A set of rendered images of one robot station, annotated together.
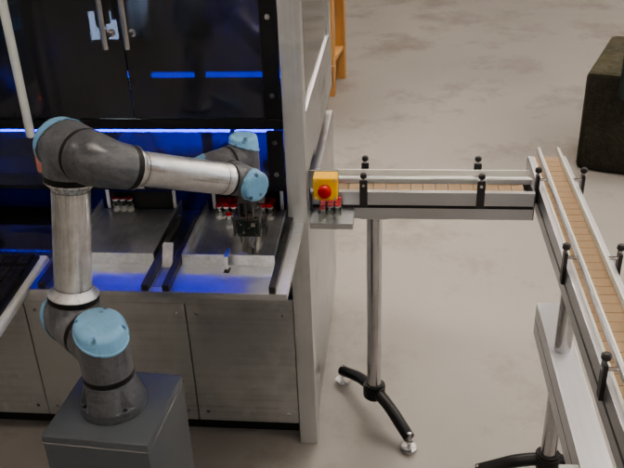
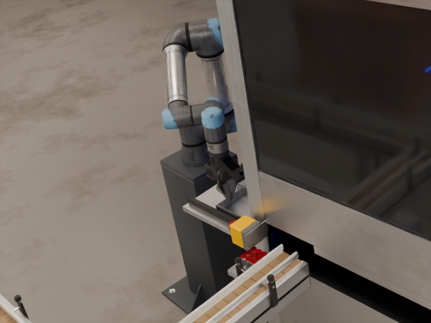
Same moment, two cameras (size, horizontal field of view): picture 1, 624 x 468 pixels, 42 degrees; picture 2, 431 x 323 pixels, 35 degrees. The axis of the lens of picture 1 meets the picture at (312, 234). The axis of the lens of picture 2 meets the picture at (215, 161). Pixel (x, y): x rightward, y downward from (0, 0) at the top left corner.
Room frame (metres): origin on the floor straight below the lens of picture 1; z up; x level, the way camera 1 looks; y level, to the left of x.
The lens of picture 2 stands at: (3.42, -1.31, 2.31)
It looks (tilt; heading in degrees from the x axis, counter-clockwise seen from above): 31 degrees down; 136
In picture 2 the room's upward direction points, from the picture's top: 11 degrees counter-clockwise
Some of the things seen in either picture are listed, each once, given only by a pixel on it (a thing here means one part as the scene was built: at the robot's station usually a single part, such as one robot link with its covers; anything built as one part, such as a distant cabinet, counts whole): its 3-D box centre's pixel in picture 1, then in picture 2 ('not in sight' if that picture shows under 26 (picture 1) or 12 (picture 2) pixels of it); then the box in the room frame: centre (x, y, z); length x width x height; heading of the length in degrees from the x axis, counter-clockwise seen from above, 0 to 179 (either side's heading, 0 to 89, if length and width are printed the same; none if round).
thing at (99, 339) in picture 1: (101, 344); (192, 124); (1.49, 0.48, 0.96); 0.13 x 0.12 x 0.14; 41
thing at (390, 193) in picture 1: (421, 188); (214, 320); (2.31, -0.35, 0.92); 0.69 x 0.15 x 0.16; 83
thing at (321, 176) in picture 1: (326, 184); (245, 232); (2.20, -0.05, 0.99); 0.08 x 0.07 x 0.07; 173
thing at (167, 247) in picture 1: (162, 264); not in sight; (1.92, 0.41, 0.91); 0.14 x 0.03 x 0.06; 172
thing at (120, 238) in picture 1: (126, 229); not in sight; (2.15, 0.55, 0.90); 0.34 x 0.26 x 0.04; 173
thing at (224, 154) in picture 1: (216, 168); (208, 113); (1.86, 0.23, 1.21); 0.11 x 0.11 x 0.08; 41
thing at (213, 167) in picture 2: (248, 211); (219, 163); (1.93, 0.17, 1.06); 0.09 x 0.08 x 0.12; 173
